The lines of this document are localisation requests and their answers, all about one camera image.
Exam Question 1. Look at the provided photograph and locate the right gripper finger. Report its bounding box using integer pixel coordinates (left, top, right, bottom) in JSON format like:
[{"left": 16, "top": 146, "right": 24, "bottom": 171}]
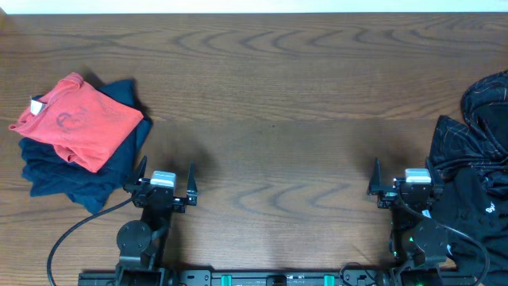
[
  {"left": 368, "top": 158, "right": 382, "bottom": 195},
  {"left": 425, "top": 157, "right": 445, "bottom": 188}
]

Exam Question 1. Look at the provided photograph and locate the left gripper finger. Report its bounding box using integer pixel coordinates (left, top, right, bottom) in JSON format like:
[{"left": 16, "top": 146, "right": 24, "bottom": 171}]
[
  {"left": 187, "top": 163, "right": 197, "bottom": 196},
  {"left": 127, "top": 156, "right": 148, "bottom": 185}
]

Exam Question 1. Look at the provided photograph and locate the black jersey with orange lines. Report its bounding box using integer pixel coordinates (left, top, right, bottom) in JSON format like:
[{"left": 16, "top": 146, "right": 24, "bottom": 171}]
[{"left": 429, "top": 71, "right": 507, "bottom": 199}]

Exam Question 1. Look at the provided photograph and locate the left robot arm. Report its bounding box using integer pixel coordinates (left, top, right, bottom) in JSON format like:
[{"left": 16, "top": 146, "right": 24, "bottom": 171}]
[{"left": 114, "top": 157, "right": 198, "bottom": 286}]

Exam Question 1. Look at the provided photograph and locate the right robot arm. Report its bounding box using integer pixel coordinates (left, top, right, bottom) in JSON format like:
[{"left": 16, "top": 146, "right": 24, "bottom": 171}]
[{"left": 367, "top": 159, "right": 448, "bottom": 285}]

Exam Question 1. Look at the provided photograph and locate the plain black garment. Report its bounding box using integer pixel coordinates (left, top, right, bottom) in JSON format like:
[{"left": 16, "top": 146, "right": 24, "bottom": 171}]
[{"left": 431, "top": 168, "right": 507, "bottom": 285}]

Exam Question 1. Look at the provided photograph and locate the folded orange t-shirt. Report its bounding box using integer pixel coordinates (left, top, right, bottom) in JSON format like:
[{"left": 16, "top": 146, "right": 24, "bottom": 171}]
[{"left": 9, "top": 73, "right": 143, "bottom": 172}]

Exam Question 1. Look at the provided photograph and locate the folded navy blue garment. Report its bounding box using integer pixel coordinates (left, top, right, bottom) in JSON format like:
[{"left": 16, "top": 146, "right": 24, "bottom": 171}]
[{"left": 19, "top": 79, "right": 152, "bottom": 214}]

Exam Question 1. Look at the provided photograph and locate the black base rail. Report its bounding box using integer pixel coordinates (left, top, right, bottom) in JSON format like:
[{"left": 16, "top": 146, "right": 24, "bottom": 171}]
[{"left": 78, "top": 268, "right": 475, "bottom": 286}]

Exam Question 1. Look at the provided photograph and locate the small black looped cable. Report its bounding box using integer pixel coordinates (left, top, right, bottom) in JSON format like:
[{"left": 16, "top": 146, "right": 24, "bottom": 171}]
[{"left": 339, "top": 261, "right": 378, "bottom": 286}]

